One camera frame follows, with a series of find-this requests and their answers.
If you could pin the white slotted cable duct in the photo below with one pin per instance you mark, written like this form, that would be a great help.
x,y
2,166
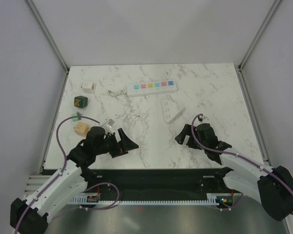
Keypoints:
x,y
207,200

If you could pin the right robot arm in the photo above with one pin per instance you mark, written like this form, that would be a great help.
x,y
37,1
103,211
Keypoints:
x,y
271,187

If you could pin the tan wooden cube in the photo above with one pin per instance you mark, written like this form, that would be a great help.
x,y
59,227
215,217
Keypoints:
x,y
81,129

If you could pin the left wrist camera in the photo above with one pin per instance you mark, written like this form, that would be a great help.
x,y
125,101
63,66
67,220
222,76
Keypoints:
x,y
108,126

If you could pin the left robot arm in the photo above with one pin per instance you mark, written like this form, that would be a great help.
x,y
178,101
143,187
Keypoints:
x,y
33,214

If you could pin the white cube with print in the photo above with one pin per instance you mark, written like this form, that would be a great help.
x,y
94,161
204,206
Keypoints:
x,y
88,87

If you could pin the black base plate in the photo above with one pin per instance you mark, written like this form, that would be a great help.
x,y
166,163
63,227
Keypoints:
x,y
160,183

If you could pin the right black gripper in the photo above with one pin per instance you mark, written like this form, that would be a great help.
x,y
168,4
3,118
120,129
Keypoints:
x,y
187,130

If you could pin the white power strip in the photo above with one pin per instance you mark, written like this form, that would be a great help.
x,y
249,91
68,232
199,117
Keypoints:
x,y
151,88

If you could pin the dark green cube plug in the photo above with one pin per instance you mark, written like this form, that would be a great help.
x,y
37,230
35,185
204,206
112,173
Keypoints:
x,y
80,101

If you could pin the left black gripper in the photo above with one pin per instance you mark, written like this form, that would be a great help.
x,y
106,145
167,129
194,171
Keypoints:
x,y
121,147

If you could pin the light green cube plug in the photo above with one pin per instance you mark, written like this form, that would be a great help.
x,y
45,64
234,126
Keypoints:
x,y
77,116

